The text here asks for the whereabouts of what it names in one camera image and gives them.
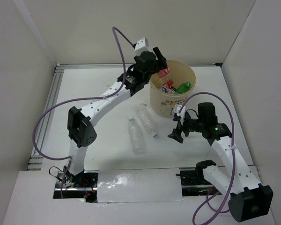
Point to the blue white label bottle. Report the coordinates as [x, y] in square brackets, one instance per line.
[167, 90]

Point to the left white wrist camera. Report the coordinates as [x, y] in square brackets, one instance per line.
[141, 46]

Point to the green soda bottle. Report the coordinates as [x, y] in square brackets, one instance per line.
[183, 88]

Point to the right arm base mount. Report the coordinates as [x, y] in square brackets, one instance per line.
[192, 181]

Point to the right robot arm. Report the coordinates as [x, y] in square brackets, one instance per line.
[247, 197]

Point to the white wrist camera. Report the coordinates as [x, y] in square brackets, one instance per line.
[141, 46]
[179, 109]

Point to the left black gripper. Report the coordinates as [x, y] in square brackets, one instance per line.
[161, 61]

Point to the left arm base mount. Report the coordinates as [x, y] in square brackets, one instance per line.
[86, 189]

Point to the red label bottle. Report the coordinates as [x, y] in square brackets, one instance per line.
[168, 84]
[163, 73]

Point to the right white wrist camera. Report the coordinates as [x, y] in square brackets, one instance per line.
[179, 109]

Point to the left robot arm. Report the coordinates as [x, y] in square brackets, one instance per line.
[81, 121]

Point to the white tape sheet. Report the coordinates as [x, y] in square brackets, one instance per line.
[139, 186]

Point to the clear bottle blue cap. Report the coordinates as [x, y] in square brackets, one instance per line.
[146, 120]

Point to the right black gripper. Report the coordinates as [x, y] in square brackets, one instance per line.
[176, 134]

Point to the clear bottle white cap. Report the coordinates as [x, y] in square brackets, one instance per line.
[136, 137]

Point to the beige round bin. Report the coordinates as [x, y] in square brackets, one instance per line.
[163, 103]

